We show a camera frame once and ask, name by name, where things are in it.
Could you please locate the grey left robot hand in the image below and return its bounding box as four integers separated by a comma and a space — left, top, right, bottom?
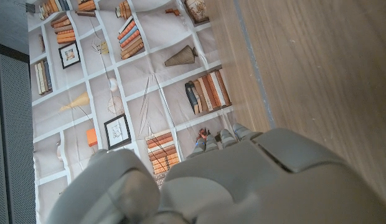
45, 123, 386, 224

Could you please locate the printed bookshelf backdrop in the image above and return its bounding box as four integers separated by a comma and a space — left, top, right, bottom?
26, 0, 240, 224

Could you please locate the dark perforated panel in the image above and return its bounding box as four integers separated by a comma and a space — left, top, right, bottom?
0, 42, 37, 224

